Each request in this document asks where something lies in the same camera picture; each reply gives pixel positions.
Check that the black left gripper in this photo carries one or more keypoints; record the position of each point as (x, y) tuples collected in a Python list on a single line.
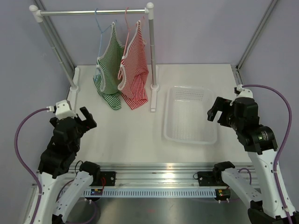
[(89, 123)]

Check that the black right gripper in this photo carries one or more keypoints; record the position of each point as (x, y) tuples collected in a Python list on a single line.
[(220, 104)]

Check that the pink wire hanger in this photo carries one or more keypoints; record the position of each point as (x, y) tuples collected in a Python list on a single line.
[(127, 35)]

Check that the green striped tank top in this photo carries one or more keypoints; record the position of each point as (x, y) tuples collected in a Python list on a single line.
[(107, 68)]

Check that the red striped tank top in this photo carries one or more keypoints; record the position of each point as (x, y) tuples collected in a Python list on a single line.
[(134, 93)]

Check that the blue wire hanger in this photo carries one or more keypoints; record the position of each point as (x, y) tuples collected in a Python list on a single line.
[(101, 35)]

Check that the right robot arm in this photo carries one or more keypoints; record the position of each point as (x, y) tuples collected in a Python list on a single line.
[(270, 205)]

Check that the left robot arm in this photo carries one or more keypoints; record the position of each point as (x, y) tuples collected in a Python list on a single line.
[(54, 166)]

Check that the white plastic basket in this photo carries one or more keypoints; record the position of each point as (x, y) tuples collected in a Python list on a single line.
[(185, 118)]

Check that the white and silver clothes rack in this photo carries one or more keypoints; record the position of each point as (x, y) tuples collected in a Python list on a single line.
[(65, 61)]

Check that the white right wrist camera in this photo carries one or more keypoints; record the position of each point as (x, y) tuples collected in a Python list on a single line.
[(242, 92)]

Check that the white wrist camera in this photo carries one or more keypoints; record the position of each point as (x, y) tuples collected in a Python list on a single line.
[(242, 92), (64, 110)]

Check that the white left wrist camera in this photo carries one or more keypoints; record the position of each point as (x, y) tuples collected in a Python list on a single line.
[(64, 110)]

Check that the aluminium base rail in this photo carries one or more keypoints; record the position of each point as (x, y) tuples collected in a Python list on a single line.
[(156, 175)]

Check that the white slotted cable duct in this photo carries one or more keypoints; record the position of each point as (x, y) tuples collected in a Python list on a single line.
[(151, 193)]

